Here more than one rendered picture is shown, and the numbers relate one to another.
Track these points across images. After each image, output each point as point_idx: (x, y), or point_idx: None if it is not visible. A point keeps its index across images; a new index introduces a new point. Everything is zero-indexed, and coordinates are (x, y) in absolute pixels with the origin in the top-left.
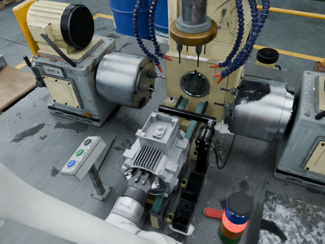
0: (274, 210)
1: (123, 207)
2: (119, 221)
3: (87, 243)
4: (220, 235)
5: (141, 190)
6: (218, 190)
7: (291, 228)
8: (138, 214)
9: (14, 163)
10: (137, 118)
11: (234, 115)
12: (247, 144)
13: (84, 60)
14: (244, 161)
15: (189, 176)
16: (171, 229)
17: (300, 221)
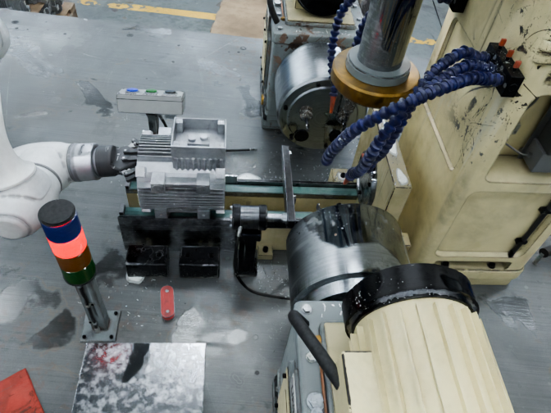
0: (170, 360)
1: (78, 147)
2: (59, 150)
3: None
4: None
5: (107, 158)
6: (212, 301)
7: (143, 388)
8: (79, 169)
9: (169, 78)
10: (302, 161)
11: (292, 229)
12: None
13: (294, 27)
14: (287, 329)
15: (208, 247)
16: None
17: (161, 400)
